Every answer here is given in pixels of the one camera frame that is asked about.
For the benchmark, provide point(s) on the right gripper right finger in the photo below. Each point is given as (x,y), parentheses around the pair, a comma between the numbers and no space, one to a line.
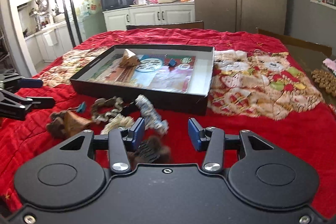
(214,142)

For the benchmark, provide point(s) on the brown paper pyramid pouch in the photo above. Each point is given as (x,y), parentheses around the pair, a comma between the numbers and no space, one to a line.
(74,124)

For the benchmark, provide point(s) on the blue grey knitted scrunchie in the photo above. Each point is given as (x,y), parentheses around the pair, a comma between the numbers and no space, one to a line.
(152,119)

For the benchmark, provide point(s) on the small blue clip in box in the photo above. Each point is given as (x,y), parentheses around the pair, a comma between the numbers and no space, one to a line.
(172,63)

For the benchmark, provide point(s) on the black microwave oven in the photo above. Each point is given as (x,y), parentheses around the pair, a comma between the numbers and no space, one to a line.
(113,4)

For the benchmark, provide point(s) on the white kitchen cabinet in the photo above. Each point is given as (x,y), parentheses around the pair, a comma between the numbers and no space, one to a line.
(155,14)

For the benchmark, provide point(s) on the brown fuzzy hair claw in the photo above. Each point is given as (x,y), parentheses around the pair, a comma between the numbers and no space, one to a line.
(150,151)
(57,126)

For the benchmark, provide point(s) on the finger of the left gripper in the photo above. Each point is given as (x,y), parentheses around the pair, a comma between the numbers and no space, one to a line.
(41,102)
(30,83)

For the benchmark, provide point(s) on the white hanging bin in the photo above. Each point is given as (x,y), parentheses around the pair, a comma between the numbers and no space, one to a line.
(50,38)

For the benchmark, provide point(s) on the cream knitted scrunchie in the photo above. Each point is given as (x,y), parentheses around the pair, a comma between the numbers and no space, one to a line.
(116,122)

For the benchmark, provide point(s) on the small teal clip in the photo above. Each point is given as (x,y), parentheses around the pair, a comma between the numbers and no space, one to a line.
(79,109)

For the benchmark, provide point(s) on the brown cream-edged scrunchie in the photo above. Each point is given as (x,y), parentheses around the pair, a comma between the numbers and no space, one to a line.
(103,109)

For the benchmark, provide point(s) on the wooden bead trivet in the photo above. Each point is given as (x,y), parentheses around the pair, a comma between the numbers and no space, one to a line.
(325,80)

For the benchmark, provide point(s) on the white mug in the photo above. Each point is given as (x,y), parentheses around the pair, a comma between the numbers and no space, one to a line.
(139,2)

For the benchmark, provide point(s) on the black shallow cardboard box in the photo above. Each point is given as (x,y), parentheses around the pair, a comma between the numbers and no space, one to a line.
(184,88)

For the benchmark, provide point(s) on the paper pyramid pouch in box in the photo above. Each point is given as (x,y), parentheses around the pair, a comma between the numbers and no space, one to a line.
(129,59)

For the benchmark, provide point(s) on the wooden chair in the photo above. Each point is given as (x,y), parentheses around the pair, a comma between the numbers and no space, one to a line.
(288,40)
(182,26)

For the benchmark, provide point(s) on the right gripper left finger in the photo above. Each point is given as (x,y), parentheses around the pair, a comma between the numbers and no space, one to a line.
(118,142)

